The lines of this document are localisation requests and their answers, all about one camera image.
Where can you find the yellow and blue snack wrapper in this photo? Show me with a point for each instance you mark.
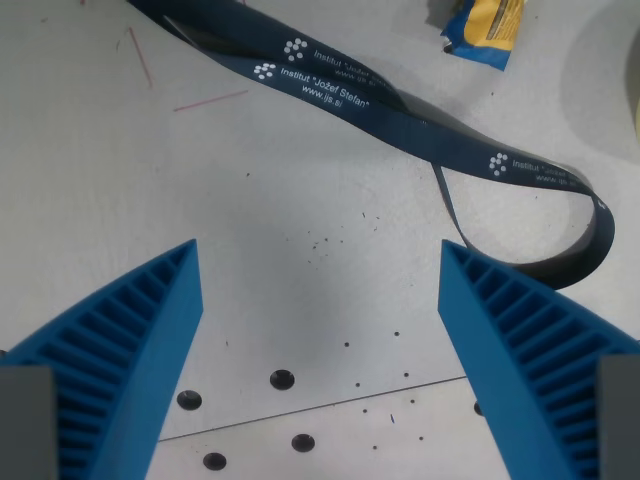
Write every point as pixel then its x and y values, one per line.
pixel 492 27

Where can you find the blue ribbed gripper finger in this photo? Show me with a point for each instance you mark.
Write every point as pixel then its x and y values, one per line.
pixel 505 325
pixel 150 320

